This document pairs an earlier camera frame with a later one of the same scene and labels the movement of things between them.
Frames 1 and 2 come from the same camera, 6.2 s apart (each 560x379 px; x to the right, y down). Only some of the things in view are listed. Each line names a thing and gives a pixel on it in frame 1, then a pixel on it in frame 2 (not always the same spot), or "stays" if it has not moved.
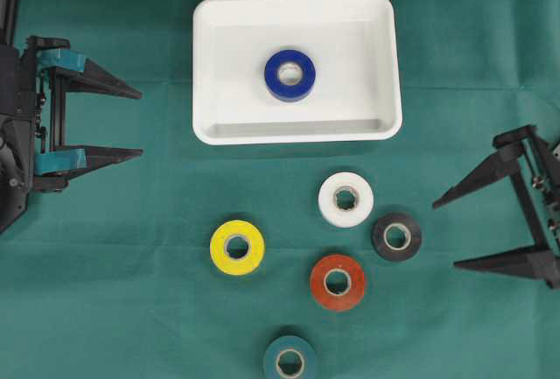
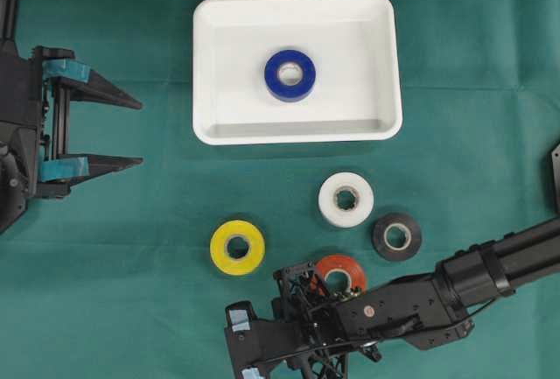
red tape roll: [318, 282] stays
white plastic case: [351, 38] stays
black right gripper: [525, 151] → [322, 329]
